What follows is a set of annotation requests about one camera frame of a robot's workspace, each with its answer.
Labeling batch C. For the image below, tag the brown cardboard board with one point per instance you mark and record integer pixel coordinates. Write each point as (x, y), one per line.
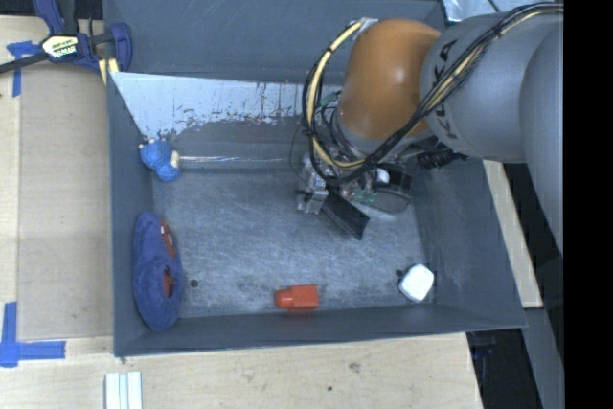
(62, 206)

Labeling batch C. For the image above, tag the red plastic block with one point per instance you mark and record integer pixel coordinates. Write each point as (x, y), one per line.
(299, 298)

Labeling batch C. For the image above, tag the clear plastic tube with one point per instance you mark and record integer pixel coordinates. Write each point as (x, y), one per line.
(234, 161)

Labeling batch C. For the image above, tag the blue plush cloth with red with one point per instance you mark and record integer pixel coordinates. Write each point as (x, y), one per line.
(152, 273)

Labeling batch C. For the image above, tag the white cube sponge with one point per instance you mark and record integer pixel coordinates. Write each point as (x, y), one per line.
(416, 282)

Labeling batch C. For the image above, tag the black cylinder on white bracket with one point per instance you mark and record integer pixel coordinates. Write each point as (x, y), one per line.
(433, 159)

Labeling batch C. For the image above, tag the dark green block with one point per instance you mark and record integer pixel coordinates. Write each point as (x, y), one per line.
(347, 215)

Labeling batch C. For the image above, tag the blue toy animal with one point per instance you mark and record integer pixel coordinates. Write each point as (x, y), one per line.
(160, 159)

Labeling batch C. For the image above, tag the grey metal bin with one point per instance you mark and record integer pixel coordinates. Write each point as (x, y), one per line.
(249, 244)

